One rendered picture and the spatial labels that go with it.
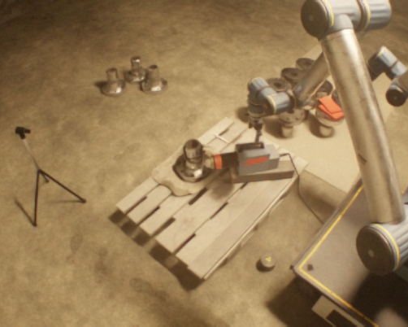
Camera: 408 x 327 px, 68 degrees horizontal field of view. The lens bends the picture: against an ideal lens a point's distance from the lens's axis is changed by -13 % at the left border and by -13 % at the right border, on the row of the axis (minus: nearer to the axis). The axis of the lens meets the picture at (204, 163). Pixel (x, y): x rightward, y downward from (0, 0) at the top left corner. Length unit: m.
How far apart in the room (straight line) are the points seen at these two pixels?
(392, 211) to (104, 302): 1.68
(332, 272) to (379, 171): 0.84
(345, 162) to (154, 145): 1.59
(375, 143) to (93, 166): 2.19
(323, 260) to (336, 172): 1.07
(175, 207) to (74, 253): 0.77
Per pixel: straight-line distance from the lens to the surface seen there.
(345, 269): 1.96
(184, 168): 2.42
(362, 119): 1.21
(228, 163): 2.25
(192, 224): 2.20
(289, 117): 2.82
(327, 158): 2.93
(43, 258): 2.48
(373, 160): 1.23
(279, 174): 2.43
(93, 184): 2.71
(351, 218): 2.16
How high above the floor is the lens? 2.00
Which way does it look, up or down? 47 degrees down
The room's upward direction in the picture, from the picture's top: straight up
